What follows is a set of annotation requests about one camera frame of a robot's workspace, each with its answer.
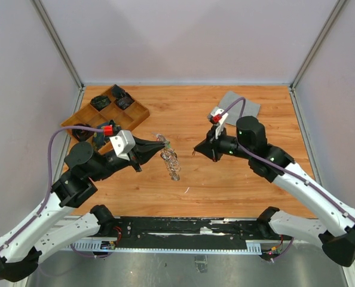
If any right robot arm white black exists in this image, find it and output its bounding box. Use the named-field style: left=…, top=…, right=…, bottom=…
left=194, top=114, right=355, bottom=267

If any black rolled belt fabric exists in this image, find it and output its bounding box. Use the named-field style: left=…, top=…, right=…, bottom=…
left=72, top=129, right=94, bottom=142

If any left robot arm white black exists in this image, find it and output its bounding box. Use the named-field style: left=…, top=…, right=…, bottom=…
left=0, top=130, right=165, bottom=282

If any blue patterned folded fabric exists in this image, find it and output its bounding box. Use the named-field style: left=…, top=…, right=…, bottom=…
left=92, top=120, right=116, bottom=151

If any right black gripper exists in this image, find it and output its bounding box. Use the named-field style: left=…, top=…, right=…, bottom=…
left=194, top=123, right=253, bottom=162

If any dark rolled fabric back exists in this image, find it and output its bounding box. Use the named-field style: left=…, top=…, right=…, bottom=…
left=111, top=85, right=127, bottom=99

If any grey slotted cable duct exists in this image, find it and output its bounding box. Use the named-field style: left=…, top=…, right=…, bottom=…
left=72, top=239, right=262, bottom=255

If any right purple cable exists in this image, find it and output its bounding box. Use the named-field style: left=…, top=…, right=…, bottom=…
left=212, top=97, right=355, bottom=237

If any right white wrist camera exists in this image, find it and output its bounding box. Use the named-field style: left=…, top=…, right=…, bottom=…
left=208, top=106, right=228, bottom=139

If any dark green rolled fabric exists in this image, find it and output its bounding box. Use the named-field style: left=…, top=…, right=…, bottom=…
left=90, top=95, right=111, bottom=111

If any metal disc keyring holder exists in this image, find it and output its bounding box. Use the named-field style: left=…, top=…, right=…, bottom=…
left=156, top=133, right=180, bottom=181

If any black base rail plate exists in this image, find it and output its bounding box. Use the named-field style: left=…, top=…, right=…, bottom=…
left=79, top=215, right=293, bottom=249

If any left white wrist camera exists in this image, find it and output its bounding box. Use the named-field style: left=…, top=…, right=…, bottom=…
left=109, top=130, right=136, bottom=161

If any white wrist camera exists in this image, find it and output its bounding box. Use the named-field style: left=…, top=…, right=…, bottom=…
left=208, top=106, right=228, bottom=139
left=109, top=130, right=136, bottom=161

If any wooden compartment tray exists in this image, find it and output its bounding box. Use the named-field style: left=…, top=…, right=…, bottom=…
left=61, top=86, right=150, bottom=131

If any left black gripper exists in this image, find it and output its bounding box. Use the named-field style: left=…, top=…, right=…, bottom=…
left=90, top=134, right=166, bottom=181

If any dark rolled fabric right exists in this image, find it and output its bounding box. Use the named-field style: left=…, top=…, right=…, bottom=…
left=115, top=96, right=134, bottom=110

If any grey cloth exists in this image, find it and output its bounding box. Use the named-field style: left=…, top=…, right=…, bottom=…
left=217, top=91, right=261, bottom=126

